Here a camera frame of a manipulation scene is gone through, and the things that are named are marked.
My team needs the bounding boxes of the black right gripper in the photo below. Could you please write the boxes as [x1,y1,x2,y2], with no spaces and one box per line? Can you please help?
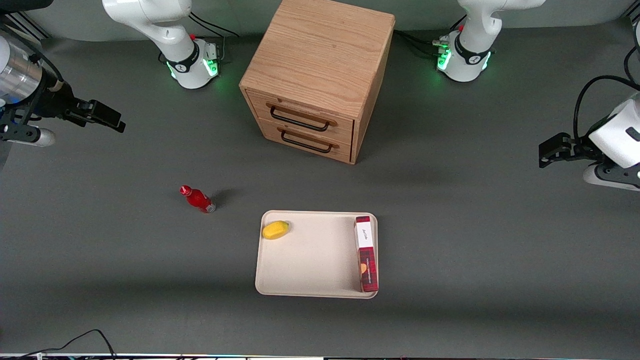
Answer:
[31,82,126,134]

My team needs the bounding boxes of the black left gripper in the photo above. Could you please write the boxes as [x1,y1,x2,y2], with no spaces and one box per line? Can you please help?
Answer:
[538,132,607,169]

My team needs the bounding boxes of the red coke bottle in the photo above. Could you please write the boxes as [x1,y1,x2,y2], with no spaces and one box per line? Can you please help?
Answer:
[179,184,217,215]

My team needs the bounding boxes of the beige plastic tray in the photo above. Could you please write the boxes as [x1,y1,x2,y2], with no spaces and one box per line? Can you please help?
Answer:
[254,210,379,300]

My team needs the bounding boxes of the plain wooden drawer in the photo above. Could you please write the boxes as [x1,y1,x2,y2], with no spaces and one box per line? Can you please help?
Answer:
[259,118,353,165]

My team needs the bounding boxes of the yellow toy mango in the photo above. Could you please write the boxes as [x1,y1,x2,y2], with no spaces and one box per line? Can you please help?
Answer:
[261,220,291,241]

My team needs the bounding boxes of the wooden drawer with notched edge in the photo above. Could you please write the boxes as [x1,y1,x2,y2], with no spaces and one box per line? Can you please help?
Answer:
[247,90,356,146]

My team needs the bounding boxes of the red rectangular snack box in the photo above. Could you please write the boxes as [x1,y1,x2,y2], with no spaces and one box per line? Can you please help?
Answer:
[354,215,379,293]

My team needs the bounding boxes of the wooden drawer cabinet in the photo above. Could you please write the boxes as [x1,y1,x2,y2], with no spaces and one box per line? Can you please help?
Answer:
[239,0,396,165]

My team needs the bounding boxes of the black looped wrist cable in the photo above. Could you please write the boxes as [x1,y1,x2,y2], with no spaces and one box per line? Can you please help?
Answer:
[572,75,640,146]

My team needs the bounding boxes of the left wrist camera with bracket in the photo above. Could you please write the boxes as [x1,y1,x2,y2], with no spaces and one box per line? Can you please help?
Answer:
[582,161,640,192]

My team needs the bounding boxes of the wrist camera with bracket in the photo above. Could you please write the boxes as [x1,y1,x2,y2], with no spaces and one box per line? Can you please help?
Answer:
[582,161,640,192]
[0,107,56,148]

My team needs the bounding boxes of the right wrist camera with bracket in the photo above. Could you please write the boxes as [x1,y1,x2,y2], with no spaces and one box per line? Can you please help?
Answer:
[0,107,56,148]

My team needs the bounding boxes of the aluminium frame profile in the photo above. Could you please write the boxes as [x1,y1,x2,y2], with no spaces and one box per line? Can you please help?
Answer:
[0,12,52,42]

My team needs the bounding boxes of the black right arm base cables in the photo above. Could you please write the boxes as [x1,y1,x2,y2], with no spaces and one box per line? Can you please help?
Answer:
[188,11,242,63]

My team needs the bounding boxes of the black arm base cables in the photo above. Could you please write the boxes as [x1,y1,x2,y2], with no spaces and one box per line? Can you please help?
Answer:
[394,15,468,57]
[188,11,242,63]

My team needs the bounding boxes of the black left arm base cables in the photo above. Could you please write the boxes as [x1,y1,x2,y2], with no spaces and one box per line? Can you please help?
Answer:
[394,15,468,57]

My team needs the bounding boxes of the long black drawer handle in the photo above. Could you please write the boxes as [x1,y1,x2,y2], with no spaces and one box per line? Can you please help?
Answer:
[269,103,332,133]

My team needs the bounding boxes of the short black drawer handle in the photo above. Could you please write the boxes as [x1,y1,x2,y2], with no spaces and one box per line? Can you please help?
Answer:
[280,128,334,154]

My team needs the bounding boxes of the thin black floor cable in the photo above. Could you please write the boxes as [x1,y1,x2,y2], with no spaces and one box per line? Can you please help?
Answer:
[0,328,119,360]

